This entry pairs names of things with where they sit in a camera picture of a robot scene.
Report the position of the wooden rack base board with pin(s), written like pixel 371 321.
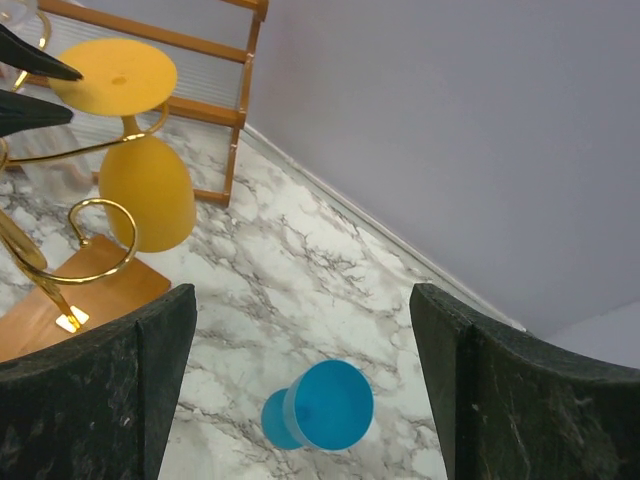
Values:
pixel 30 325

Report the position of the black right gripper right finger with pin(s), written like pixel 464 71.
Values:
pixel 507 405

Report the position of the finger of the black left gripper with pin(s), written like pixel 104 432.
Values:
pixel 21 113
pixel 24 56

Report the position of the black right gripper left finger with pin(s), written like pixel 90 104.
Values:
pixel 99 405

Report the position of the wooden shelf rack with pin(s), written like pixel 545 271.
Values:
pixel 214 78

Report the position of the yellow wine glass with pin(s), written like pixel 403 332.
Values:
pixel 144 175

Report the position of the clear wine glass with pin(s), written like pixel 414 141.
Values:
pixel 16 13

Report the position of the blue wine glass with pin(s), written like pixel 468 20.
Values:
pixel 329 407

